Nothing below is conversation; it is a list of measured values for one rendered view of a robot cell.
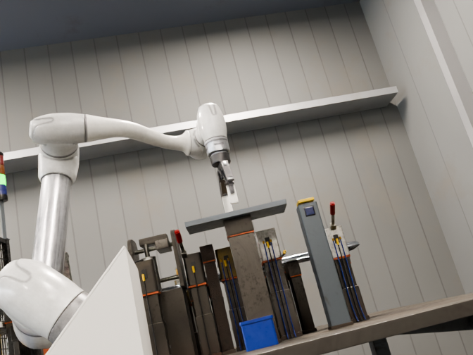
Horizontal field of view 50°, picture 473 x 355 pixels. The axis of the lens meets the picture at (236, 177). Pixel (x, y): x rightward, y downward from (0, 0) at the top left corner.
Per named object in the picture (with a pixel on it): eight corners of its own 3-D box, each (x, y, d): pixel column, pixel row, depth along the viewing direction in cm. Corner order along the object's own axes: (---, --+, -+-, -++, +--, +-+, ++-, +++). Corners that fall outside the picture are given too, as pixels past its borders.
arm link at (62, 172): (6, 338, 139) (13, 359, 157) (67, 336, 144) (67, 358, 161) (36, 124, 182) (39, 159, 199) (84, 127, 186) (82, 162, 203)
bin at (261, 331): (278, 343, 166) (271, 315, 168) (279, 344, 156) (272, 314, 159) (245, 351, 165) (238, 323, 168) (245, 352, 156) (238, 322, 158)
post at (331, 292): (349, 324, 176) (314, 206, 189) (353, 324, 169) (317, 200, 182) (328, 329, 176) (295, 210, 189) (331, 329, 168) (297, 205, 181)
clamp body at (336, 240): (364, 320, 193) (338, 229, 204) (372, 319, 182) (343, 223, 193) (346, 325, 193) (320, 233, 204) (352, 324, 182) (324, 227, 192)
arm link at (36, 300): (46, 331, 126) (-25, 283, 128) (48, 351, 140) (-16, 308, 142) (87, 281, 136) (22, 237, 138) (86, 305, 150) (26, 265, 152)
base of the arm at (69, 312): (112, 279, 134) (95, 268, 135) (57, 353, 124) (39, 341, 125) (115, 294, 150) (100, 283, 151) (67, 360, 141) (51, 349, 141)
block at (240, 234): (280, 341, 175) (250, 218, 188) (281, 341, 167) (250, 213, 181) (252, 348, 174) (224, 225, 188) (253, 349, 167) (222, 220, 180)
